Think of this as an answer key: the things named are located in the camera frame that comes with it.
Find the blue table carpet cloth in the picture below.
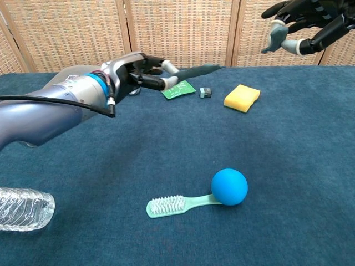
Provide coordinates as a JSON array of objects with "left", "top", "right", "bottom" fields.
[{"left": 0, "top": 65, "right": 355, "bottom": 266}]

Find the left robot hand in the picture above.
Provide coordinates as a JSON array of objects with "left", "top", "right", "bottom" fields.
[{"left": 101, "top": 52, "right": 180, "bottom": 105}]

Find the grey zip pouch bag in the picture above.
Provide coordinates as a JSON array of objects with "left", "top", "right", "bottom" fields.
[{"left": 45, "top": 65, "right": 105, "bottom": 84}]

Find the yellow sponge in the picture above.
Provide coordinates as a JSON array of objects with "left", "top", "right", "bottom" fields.
[{"left": 224, "top": 84, "right": 261, "bottom": 114}]

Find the woven folding screen panel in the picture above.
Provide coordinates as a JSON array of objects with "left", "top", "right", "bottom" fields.
[
  {"left": 323, "top": 27, "right": 355, "bottom": 67},
  {"left": 232, "top": 0, "right": 343, "bottom": 68},
  {"left": 124, "top": 0, "right": 240, "bottom": 70},
  {"left": 0, "top": 0, "right": 133, "bottom": 73},
  {"left": 0, "top": 19, "right": 26, "bottom": 75}
]

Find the mint green brush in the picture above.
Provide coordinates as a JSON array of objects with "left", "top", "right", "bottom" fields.
[{"left": 146, "top": 193, "right": 222, "bottom": 219}]

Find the clear plastic water bottle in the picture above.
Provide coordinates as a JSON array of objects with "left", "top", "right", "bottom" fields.
[{"left": 0, "top": 187, "right": 55, "bottom": 232}]

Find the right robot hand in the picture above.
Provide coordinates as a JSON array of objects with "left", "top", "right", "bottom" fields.
[{"left": 261, "top": 0, "right": 355, "bottom": 56}]

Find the blue ball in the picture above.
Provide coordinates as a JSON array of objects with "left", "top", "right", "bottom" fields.
[{"left": 211, "top": 168, "right": 249, "bottom": 206}]

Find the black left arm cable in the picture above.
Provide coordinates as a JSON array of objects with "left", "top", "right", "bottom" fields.
[{"left": 0, "top": 95, "right": 116, "bottom": 118}]

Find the green sachet packet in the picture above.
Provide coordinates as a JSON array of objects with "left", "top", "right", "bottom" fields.
[{"left": 160, "top": 79, "right": 196, "bottom": 100}]

